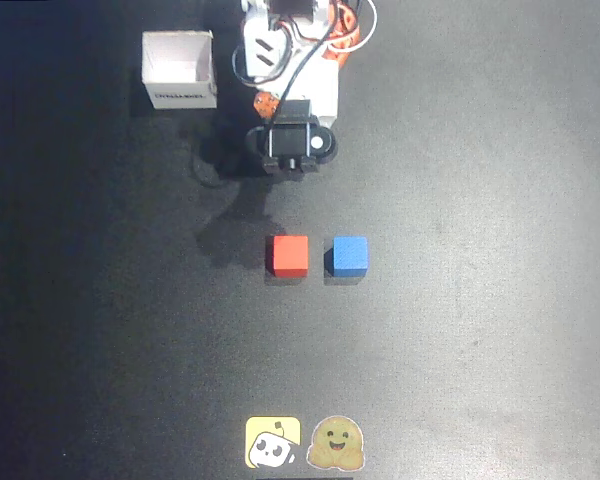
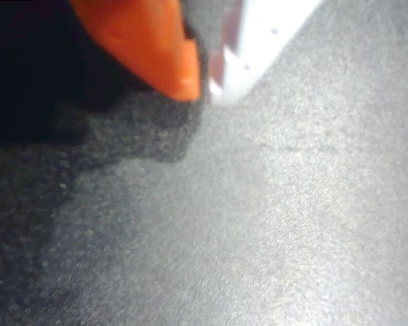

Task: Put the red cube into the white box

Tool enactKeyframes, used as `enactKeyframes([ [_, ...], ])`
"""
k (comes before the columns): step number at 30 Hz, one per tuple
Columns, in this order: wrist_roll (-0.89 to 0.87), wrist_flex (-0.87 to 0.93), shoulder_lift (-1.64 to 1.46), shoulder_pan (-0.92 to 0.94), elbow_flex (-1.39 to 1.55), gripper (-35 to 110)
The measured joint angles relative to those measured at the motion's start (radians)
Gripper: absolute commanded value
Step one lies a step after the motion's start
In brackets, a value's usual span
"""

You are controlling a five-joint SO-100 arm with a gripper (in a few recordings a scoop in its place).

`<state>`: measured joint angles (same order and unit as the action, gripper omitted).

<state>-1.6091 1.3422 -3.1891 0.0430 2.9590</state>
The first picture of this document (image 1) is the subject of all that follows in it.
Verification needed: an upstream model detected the blue cube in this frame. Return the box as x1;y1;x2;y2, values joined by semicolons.
331;235;370;278

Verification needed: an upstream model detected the yellow robot face sticker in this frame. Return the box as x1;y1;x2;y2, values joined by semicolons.
244;415;302;470

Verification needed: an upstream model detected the white cardboard box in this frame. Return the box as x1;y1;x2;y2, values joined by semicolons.
140;29;219;110

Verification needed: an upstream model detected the white servo wire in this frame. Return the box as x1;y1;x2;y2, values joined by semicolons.
324;0;380;55

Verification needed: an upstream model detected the black webcam on gripper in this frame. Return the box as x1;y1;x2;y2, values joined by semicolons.
246;99;339;181

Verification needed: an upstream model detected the orange robot base plate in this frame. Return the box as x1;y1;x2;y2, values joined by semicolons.
324;3;362;65

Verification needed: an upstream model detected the hugging face emoji sticker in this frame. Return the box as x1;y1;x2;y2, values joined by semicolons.
306;414;366;472

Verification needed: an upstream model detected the thin black servo wire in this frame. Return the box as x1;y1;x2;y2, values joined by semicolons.
231;19;295;87

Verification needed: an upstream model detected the red cube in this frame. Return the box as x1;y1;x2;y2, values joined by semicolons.
271;235;310;278

